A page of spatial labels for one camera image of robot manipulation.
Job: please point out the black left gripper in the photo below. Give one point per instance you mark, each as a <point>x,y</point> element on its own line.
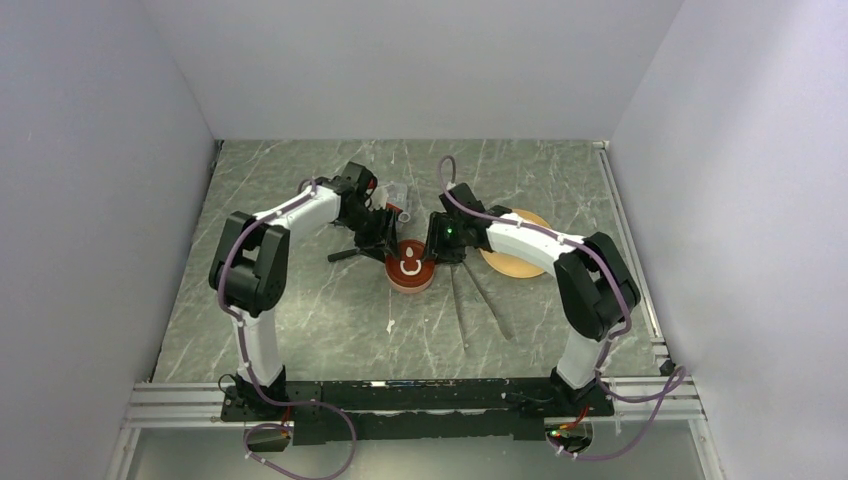
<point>384,240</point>

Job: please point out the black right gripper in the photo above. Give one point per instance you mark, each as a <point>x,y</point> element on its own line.
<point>435,246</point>

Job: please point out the red round lunch box lid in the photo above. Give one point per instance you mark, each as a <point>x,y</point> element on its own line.
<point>411,260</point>

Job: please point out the shiny metal tongs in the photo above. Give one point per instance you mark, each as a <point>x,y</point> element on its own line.
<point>466,288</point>

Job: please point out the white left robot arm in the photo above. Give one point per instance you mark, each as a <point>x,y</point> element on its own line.
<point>249,269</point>

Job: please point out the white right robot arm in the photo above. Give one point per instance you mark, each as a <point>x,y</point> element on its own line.
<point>596,288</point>

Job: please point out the round pink lunch box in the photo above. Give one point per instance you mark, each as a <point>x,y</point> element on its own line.
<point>405,284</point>

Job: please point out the clear plastic screw box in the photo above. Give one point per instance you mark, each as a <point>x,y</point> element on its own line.
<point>390,192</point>

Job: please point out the tan round plate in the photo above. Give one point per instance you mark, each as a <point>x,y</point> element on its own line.
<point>512,266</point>

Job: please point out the red handled adjustable wrench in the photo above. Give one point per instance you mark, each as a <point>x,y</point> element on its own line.
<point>403,216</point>

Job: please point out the small black handled hammer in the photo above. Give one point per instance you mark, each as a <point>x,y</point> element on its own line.
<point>346,254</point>

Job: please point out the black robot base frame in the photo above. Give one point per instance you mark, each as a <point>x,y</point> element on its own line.
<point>319,412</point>

